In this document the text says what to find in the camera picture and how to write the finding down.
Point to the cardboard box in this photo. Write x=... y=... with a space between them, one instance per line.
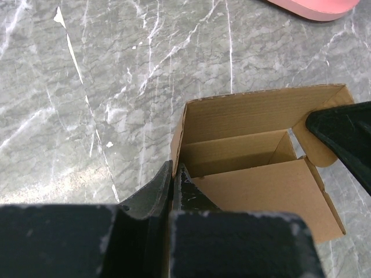
x=252 y=152

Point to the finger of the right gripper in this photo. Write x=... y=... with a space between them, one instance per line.
x=345 y=130

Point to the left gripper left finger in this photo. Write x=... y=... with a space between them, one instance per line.
x=88 y=240

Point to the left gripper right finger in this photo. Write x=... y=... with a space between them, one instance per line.
x=207 y=242

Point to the pink three-tier shelf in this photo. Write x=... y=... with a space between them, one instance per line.
x=317 y=10

